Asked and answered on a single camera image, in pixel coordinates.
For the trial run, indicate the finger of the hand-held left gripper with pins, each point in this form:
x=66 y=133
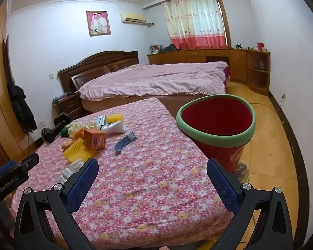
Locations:
x=28 y=160

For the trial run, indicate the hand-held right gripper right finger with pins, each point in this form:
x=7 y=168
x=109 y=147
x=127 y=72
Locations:
x=221 y=185

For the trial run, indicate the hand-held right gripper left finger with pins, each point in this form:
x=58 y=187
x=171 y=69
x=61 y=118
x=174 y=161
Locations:
x=83 y=185

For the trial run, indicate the pale plastic bag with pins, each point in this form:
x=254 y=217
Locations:
x=70 y=170

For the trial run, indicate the yellow ribbed foam pad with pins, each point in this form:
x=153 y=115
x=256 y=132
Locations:
x=77 y=152

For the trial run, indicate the red bin with green rim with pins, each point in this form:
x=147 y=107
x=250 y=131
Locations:
x=214 y=119

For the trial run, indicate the orange snack packet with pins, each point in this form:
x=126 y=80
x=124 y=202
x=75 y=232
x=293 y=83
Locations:
x=67 y=143

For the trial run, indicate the green pumpkin plush toy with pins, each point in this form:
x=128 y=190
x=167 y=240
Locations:
x=64 y=132

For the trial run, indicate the small orange box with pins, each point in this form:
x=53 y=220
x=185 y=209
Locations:
x=94 y=139

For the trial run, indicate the crumpled orange bag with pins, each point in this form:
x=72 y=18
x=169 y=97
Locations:
x=79 y=134

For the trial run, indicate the black hanging jacket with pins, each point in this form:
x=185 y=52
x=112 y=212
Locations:
x=20 y=104

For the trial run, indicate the blue plastic razor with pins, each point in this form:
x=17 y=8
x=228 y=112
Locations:
x=124 y=142

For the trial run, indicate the pink floral tablecloth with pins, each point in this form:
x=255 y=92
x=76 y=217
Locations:
x=146 y=174

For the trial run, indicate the white plastic wrapper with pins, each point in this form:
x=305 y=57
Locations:
x=114 y=128

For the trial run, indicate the white tissue packet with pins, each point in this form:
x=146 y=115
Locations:
x=100 y=122

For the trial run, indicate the dark wooden nightstand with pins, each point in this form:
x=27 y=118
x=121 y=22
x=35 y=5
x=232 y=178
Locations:
x=70 y=106

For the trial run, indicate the pile of small dark items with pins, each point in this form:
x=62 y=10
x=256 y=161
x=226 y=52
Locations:
x=60 y=98

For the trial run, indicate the yellow sponge roll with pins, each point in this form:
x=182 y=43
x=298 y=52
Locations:
x=114 y=118

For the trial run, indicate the wooden wardrobe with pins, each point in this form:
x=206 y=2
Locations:
x=0 y=83

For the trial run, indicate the dark wooden bed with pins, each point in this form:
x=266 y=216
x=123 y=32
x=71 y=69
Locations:
x=94 y=65

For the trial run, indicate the pink checked bedspread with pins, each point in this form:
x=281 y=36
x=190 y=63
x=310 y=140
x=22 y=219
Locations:
x=159 y=79

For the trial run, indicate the long wooden cabinet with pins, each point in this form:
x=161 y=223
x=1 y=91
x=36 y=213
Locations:
x=240 y=62

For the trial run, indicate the small glass jar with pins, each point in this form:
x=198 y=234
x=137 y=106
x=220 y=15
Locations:
x=262 y=65

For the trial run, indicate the small black device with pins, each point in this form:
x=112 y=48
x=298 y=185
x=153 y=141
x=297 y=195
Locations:
x=238 y=46

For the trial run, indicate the small red box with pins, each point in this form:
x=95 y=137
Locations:
x=260 y=46

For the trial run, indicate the black bag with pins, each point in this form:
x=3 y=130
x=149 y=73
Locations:
x=169 y=49

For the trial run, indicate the clear printed box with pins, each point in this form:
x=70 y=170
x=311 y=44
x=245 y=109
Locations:
x=155 y=49

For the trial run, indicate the cream and pink curtain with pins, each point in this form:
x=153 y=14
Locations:
x=193 y=20

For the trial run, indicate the black suction cup mount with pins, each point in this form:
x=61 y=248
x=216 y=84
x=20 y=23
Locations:
x=53 y=130

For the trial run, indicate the white wall switch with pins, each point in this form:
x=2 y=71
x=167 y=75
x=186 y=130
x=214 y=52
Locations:
x=51 y=76

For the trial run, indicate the framed wall photo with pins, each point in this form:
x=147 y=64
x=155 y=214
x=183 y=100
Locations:
x=98 y=23

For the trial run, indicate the wooden window frame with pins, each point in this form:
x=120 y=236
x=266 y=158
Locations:
x=224 y=18

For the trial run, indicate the white wall air conditioner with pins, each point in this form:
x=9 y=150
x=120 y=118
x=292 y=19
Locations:
x=133 y=17

